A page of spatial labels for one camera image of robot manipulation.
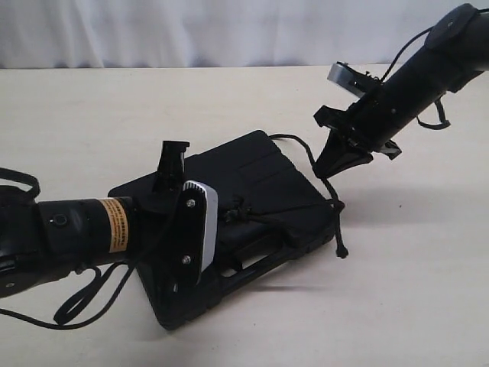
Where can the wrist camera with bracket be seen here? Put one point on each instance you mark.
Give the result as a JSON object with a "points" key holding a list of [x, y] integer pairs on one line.
{"points": [[358, 84], [193, 233]]}

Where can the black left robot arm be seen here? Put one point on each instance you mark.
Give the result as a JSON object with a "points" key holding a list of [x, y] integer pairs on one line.
{"points": [[44, 241]]}

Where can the white backdrop curtain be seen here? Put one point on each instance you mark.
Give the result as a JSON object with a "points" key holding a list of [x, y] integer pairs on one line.
{"points": [[182, 34]]}

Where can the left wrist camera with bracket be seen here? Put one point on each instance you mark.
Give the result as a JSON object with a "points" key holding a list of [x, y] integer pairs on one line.
{"points": [[193, 233]]}

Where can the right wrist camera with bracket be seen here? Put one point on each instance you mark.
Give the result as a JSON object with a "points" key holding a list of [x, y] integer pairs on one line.
{"points": [[358, 84]]}

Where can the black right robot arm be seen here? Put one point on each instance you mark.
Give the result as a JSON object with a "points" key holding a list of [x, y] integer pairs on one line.
{"points": [[454, 52]]}

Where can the black plastic tool case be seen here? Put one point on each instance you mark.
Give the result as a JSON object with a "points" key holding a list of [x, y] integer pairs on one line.
{"points": [[269, 214]]}

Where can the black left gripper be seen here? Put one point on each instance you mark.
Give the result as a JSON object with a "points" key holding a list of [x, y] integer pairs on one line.
{"points": [[156, 213]]}

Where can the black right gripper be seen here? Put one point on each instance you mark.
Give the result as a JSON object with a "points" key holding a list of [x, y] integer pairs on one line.
{"points": [[366, 127]]}

